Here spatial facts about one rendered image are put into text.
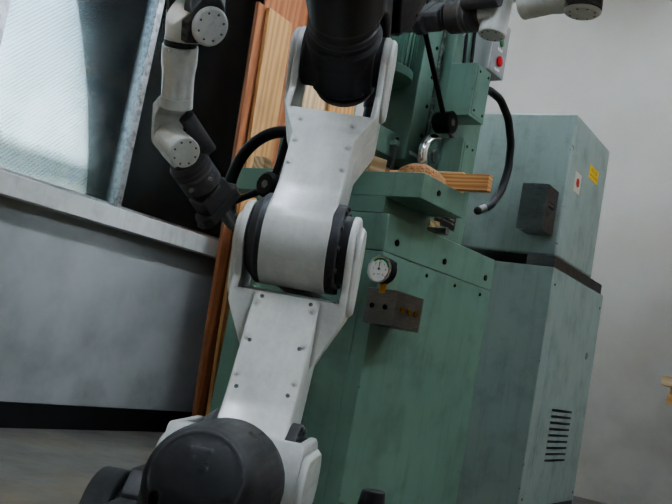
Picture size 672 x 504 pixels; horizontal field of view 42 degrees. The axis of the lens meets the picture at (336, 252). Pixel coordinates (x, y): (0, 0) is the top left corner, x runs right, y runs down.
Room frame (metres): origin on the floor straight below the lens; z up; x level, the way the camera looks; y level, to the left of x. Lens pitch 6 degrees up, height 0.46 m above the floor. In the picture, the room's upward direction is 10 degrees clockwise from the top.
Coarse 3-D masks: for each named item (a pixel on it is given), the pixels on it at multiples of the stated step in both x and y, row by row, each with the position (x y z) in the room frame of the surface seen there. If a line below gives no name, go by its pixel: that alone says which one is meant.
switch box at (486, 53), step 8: (480, 40) 2.41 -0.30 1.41; (504, 40) 2.44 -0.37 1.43; (480, 48) 2.41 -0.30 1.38; (488, 48) 2.39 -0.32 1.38; (496, 48) 2.41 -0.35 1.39; (504, 48) 2.45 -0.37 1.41; (480, 56) 2.41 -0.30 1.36; (488, 56) 2.39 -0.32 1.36; (496, 56) 2.41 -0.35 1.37; (504, 56) 2.45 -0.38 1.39; (480, 64) 2.40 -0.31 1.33; (488, 64) 2.39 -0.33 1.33; (496, 64) 2.42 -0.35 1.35; (504, 64) 2.46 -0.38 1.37; (496, 72) 2.43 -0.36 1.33; (496, 80) 2.47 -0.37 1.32
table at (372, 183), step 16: (240, 176) 2.30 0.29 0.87; (256, 176) 2.27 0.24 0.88; (368, 176) 2.06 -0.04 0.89; (384, 176) 2.03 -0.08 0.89; (400, 176) 2.00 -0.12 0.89; (416, 176) 1.98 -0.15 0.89; (352, 192) 2.08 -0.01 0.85; (368, 192) 2.05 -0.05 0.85; (384, 192) 2.02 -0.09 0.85; (400, 192) 2.00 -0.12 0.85; (416, 192) 1.97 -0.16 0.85; (432, 192) 2.00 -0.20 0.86; (448, 192) 2.06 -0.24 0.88; (416, 208) 2.11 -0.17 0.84; (432, 208) 2.07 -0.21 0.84; (448, 208) 2.07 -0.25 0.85
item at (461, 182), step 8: (448, 176) 2.11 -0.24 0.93; (456, 176) 2.09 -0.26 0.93; (464, 176) 2.08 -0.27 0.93; (472, 176) 2.07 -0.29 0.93; (480, 176) 2.05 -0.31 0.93; (488, 176) 2.04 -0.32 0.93; (448, 184) 2.10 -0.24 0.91; (456, 184) 2.09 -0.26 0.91; (464, 184) 2.08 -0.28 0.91; (472, 184) 2.06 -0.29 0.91; (480, 184) 2.05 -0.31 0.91; (488, 184) 2.04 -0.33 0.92; (488, 192) 2.06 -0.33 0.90
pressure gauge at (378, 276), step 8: (376, 256) 1.94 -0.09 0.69; (384, 256) 1.93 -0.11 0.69; (368, 264) 1.95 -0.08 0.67; (376, 264) 1.94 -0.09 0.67; (384, 264) 1.93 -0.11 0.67; (392, 264) 1.93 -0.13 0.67; (368, 272) 1.95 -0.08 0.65; (376, 272) 1.94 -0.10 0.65; (384, 272) 1.93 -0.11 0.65; (392, 272) 1.92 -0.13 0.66; (376, 280) 1.94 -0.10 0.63; (384, 280) 1.92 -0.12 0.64; (392, 280) 1.94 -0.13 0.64; (384, 288) 1.95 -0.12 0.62
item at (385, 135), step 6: (384, 132) 2.27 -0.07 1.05; (390, 132) 2.29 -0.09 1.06; (378, 138) 2.25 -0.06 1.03; (384, 138) 2.27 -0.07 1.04; (390, 138) 2.29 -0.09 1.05; (378, 144) 2.25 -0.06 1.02; (384, 144) 2.28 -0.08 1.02; (378, 150) 2.26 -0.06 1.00; (384, 150) 2.28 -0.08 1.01; (390, 150) 2.30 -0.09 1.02; (378, 156) 2.32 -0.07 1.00; (384, 156) 2.31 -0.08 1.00; (390, 156) 2.31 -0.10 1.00
